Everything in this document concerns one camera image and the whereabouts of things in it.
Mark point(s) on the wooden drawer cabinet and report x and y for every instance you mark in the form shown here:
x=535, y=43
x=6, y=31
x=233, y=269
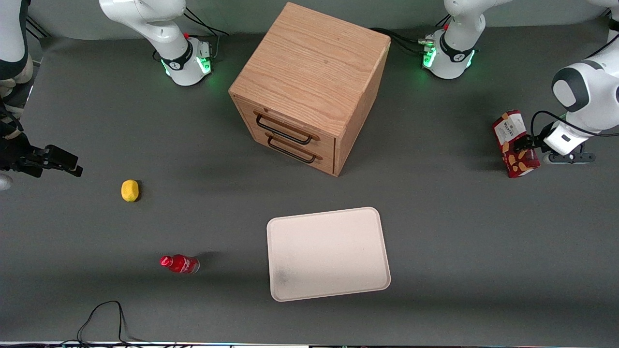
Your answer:
x=314, y=58

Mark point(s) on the wooden drawer front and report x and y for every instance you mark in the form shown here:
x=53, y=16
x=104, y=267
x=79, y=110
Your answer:
x=295, y=123
x=309, y=158

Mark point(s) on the red cookie box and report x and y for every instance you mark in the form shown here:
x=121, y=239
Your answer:
x=508, y=128

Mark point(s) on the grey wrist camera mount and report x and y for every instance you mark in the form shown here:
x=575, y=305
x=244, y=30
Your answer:
x=570, y=158

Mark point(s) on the red soda bottle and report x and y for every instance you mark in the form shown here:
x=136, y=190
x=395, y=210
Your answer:
x=180, y=264

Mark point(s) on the yellow lemon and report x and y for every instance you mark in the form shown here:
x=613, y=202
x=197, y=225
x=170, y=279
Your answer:
x=129, y=190

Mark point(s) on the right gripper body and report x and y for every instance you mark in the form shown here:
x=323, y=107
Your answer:
x=19, y=155

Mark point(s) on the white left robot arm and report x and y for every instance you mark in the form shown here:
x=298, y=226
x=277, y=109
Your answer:
x=595, y=92

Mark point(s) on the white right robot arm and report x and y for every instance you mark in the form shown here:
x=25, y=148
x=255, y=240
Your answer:
x=159, y=29

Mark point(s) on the beige plastic tray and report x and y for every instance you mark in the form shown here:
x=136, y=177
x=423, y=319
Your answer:
x=326, y=253

